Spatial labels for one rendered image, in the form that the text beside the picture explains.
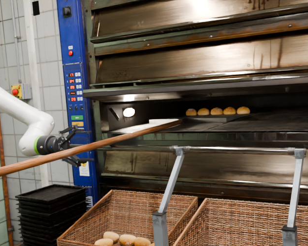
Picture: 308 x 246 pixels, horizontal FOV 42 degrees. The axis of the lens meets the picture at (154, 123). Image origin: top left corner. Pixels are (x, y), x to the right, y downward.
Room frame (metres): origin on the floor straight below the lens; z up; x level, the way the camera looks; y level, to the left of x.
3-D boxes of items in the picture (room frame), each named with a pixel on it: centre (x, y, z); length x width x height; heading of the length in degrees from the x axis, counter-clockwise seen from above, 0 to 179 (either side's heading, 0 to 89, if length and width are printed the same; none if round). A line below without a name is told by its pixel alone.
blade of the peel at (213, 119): (2.74, -0.30, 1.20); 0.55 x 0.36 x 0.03; 60
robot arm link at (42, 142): (1.84, 0.49, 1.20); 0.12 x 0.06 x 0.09; 150
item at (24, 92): (2.62, 0.85, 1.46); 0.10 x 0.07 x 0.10; 59
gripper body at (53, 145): (1.80, 0.43, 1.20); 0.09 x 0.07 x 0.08; 60
